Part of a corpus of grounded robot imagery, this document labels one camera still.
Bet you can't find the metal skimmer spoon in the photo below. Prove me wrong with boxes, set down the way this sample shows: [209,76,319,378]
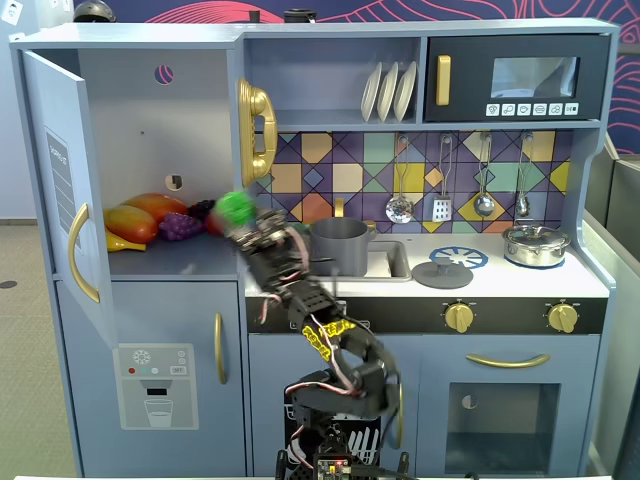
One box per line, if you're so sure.
[384,133,417,225]

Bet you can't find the gray plastic pot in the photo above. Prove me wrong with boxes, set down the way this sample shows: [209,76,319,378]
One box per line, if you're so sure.
[307,216,379,278]

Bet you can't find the long curved gold door handle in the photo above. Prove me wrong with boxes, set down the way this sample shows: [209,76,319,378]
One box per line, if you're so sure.
[67,202,102,305]

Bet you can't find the yellow red mango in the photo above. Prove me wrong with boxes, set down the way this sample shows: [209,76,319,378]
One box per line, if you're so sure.
[103,204,161,244]

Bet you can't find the gray pot lid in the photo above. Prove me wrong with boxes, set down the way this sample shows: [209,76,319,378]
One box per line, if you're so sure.
[410,249,475,290]

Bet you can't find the blue door with ice dispenser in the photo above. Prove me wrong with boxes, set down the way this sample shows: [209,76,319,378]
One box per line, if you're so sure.
[110,280,241,477]

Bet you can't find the thin gold dishwasher handle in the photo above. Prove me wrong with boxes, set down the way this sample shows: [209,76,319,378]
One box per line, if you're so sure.
[394,381,406,451]

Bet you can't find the blue dishwasher door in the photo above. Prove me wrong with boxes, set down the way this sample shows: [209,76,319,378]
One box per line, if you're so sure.
[247,333,422,477]

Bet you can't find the small metal spoon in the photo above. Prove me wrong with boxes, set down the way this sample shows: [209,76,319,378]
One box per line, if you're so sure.
[514,132,534,219]

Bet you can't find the blue oven door with window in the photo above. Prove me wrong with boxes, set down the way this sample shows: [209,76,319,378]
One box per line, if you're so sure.
[419,334,602,477]

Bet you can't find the gold stove knob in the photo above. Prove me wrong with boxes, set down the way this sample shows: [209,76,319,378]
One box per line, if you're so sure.
[545,300,582,335]
[443,299,477,334]

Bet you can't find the gold toy telephone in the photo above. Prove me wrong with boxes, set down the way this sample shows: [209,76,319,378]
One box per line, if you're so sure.
[236,77,280,189]

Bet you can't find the black microwave door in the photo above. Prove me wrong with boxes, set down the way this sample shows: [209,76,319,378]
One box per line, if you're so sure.
[423,34,613,124]

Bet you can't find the black helmet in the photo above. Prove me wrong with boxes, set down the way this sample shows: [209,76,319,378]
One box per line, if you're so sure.
[72,0,118,24]

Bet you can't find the shiny steel pot lid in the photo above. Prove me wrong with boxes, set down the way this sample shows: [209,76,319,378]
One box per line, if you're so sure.
[502,223,572,247]

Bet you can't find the black toy grapes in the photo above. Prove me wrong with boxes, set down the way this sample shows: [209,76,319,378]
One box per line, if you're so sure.
[187,198,218,220]

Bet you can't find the gray toy sink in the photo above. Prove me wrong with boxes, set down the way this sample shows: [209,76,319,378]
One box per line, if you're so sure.
[319,239,413,284]

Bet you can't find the purple toy grapes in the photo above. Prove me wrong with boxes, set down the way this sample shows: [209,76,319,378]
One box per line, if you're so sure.
[158,211,204,242]

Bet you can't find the gold horizontal oven handle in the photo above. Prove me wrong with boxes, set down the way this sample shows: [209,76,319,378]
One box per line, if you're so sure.
[464,352,553,371]

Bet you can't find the robot controller circuit board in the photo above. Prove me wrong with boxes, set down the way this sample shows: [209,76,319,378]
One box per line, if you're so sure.
[313,452,354,480]

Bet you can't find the metal ladle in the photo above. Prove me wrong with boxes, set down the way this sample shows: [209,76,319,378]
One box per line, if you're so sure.
[472,132,497,219]

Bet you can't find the yellow toy banana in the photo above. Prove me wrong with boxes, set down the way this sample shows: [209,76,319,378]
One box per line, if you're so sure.
[105,230,148,253]

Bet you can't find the large red orange mango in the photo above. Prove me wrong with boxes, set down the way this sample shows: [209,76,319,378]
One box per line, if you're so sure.
[121,192,191,224]

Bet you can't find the metal slotted spatula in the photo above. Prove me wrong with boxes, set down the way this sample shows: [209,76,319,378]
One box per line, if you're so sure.
[430,134,458,224]

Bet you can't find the gray side cabinet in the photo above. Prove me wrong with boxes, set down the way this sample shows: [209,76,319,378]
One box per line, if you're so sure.
[581,134,640,480]

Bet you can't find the gold microwave handle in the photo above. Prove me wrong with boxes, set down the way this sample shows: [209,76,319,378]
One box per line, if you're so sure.
[435,54,453,107]

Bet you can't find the short gold vertical handle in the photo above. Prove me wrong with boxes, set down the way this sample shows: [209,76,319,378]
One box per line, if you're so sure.
[213,312,229,386]

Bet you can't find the blue toy kitchen unit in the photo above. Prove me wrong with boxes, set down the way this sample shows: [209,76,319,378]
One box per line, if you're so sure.
[8,18,621,479]

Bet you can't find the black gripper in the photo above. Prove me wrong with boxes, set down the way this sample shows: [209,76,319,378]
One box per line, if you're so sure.
[217,208,303,275]

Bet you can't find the blue fridge door with list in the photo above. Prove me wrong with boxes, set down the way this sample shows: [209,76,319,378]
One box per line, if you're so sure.
[20,48,119,351]

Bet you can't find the white toy plate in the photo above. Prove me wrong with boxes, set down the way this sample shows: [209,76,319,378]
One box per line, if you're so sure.
[360,61,384,123]
[392,60,418,123]
[375,61,401,124]

